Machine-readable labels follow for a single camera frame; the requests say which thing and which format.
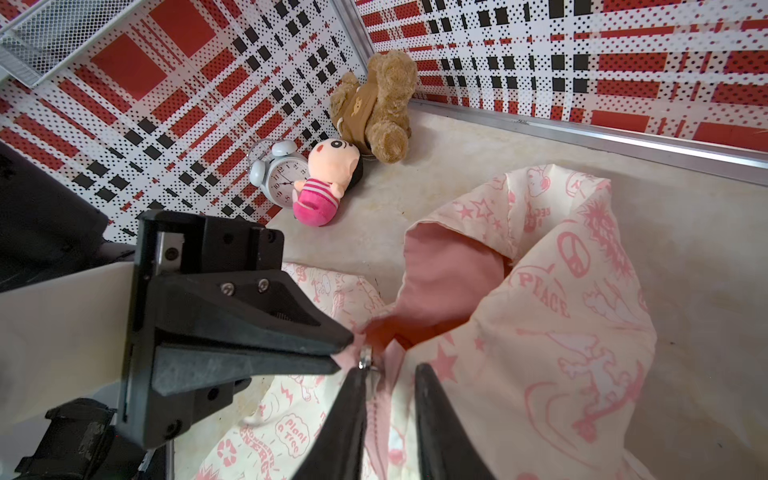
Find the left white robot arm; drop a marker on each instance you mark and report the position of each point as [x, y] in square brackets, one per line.
[65, 297]

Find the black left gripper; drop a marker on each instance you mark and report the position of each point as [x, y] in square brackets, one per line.
[206, 301]

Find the brown teddy bear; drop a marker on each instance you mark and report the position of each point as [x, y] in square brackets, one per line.
[373, 114]

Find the pink plush doll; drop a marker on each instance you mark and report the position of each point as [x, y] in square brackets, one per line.
[331, 167]

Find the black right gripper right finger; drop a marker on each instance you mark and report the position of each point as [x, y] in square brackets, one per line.
[444, 448]

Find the cream pink printed jacket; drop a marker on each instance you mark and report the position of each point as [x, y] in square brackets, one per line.
[521, 298]

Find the white wire mesh basket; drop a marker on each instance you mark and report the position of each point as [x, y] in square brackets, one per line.
[40, 38]

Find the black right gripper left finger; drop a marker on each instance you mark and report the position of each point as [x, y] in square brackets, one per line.
[338, 450]

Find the pale blue alarm clock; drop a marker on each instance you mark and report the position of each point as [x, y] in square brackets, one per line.
[275, 166]

